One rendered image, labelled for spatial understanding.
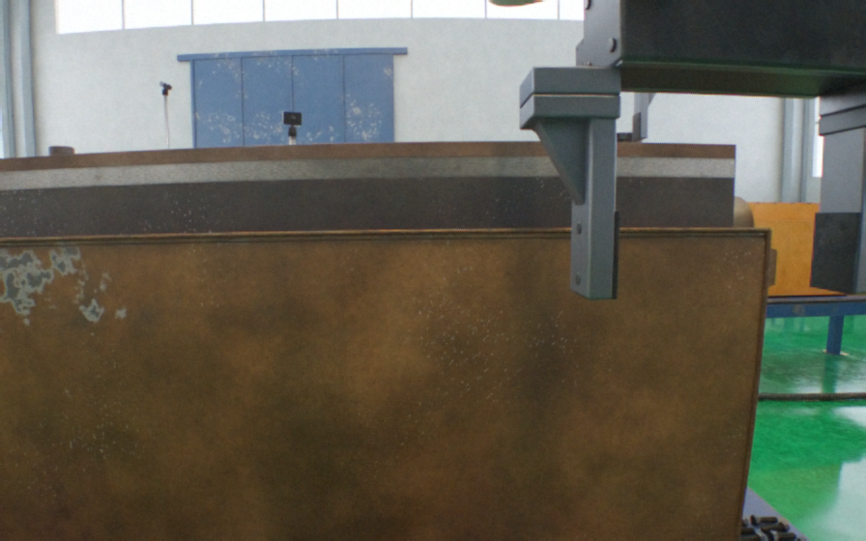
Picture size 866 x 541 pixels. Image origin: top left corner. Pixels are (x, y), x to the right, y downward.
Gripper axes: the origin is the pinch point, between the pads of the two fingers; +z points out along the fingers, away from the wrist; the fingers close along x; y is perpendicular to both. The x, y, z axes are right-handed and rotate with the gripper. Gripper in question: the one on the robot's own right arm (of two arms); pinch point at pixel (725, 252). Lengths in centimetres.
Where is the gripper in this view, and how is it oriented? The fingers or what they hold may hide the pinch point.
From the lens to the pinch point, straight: 25.3
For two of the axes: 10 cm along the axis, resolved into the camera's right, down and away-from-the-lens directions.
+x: 10.0, -0.1, 0.1
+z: 0.1, 9.9, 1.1
